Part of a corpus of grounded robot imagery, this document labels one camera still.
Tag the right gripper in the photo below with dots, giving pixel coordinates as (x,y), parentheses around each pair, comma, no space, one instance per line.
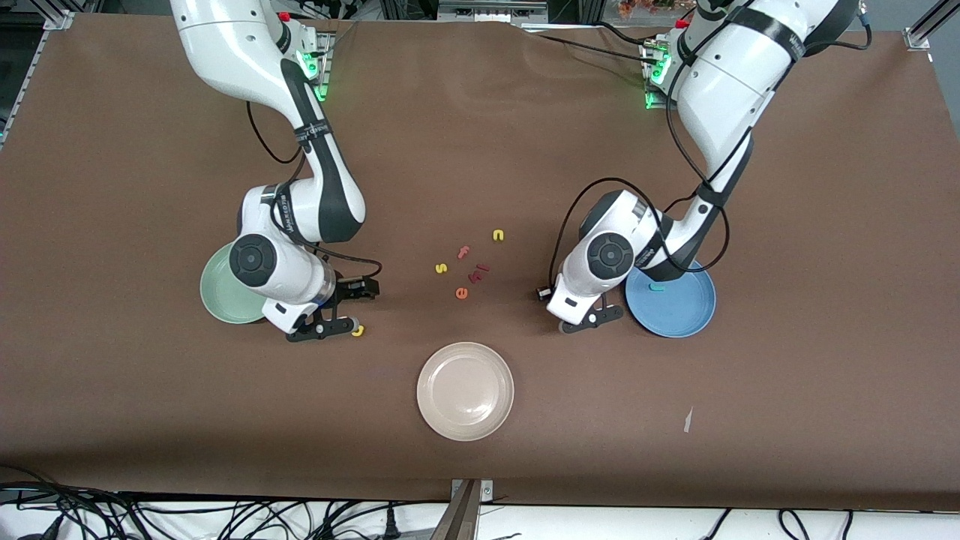
(346,289)

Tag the metal camera stand bracket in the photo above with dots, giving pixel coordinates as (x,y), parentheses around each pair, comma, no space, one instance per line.
(465,510)

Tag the aluminium table edge rail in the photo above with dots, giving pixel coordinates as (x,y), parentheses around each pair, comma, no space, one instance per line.
(22,82)

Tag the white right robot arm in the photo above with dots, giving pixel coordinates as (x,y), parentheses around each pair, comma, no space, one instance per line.
(225,45)

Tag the aluminium table corner bracket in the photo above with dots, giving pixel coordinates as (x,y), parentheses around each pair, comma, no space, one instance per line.
(60,20)
(919,37)

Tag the orange artificial flowers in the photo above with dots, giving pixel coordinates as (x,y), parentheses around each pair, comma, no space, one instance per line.
(645,6)

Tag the dark equipment frame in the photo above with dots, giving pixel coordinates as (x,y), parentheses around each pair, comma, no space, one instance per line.
(487,9)

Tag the pale green round plate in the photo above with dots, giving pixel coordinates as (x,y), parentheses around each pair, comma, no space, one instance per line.
(221,292)

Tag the beige round plate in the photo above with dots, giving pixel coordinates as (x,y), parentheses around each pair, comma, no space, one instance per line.
(465,391)

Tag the small white paper scrap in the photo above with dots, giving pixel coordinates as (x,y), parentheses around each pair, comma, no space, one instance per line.
(688,420)

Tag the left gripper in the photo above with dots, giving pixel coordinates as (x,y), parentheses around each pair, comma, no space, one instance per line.
(546,293)

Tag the blue round plate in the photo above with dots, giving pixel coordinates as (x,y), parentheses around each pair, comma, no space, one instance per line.
(675,311)

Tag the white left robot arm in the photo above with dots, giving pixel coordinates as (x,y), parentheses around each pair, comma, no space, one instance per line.
(735,82)

